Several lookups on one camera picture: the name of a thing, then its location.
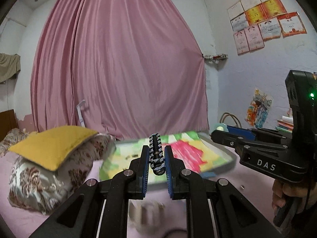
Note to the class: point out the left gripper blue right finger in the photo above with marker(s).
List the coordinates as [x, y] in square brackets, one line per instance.
[177, 185]

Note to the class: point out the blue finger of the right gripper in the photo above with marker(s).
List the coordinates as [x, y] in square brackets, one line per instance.
[246, 134]

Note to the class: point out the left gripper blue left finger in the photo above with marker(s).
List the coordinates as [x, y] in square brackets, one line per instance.
[137, 187]

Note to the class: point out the right hand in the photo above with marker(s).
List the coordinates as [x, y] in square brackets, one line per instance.
[281, 190]

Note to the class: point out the stack of books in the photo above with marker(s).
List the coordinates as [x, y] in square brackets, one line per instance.
[285, 124]

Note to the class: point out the pink bed sheet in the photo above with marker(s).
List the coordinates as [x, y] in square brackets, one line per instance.
[213, 209]

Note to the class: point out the colourful painted tray box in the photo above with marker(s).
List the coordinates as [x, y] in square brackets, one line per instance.
[197, 151]

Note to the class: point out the yellow pillow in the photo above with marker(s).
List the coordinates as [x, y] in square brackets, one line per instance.
[50, 148]

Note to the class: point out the floral patterned pillow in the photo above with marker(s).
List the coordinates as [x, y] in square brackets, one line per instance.
[34, 188]

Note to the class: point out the pink curtain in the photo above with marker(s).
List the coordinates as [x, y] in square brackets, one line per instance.
[135, 63]

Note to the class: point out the brown wooden headboard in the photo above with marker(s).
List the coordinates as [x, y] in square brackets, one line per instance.
[7, 122]

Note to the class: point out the olive green hanging cloth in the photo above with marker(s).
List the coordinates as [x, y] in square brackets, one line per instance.
[9, 66]

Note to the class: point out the colourful wall drawing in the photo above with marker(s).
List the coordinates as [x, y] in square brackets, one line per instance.
[259, 108]

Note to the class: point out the woven basket handle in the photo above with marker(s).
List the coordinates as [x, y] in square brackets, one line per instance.
[229, 118]

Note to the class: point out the white plastic handle tool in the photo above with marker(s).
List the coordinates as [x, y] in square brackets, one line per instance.
[79, 112]

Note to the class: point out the wall certificates cluster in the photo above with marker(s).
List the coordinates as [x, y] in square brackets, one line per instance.
[256, 21]

